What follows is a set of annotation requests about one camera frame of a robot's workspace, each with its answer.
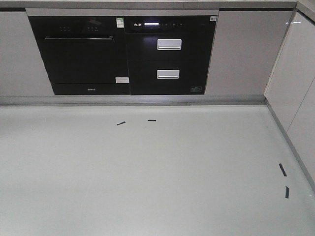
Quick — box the grey cabinet door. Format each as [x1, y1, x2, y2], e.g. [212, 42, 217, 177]
[0, 11, 54, 96]
[205, 10, 292, 95]

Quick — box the grey cabinet door left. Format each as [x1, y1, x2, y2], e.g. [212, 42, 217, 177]
[0, 11, 54, 96]

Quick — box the black built-in dishwasher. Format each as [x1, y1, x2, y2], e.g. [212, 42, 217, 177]
[29, 16, 130, 95]

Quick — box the black tape strip right upper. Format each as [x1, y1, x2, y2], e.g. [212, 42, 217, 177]
[279, 163, 287, 177]

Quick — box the black tape strip right lower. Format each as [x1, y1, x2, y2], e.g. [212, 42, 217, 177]
[285, 186, 290, 199]

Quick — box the black disinfection cabinet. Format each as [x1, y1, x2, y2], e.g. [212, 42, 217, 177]
[125, 15, 217, 95]

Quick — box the upper silver drawer handle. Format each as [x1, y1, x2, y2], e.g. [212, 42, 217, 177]
[157, 39, 182, 51]

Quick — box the lower silver drawer handle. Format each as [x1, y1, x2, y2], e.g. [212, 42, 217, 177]
[157, 69, 180, 79]

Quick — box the grey cabinet door right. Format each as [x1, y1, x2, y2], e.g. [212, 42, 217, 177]
[205, 10, 292, 95]

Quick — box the silver drawer handle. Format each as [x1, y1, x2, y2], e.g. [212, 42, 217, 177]
[157, 69, 180, 79]
[157, 39, 182, 51]

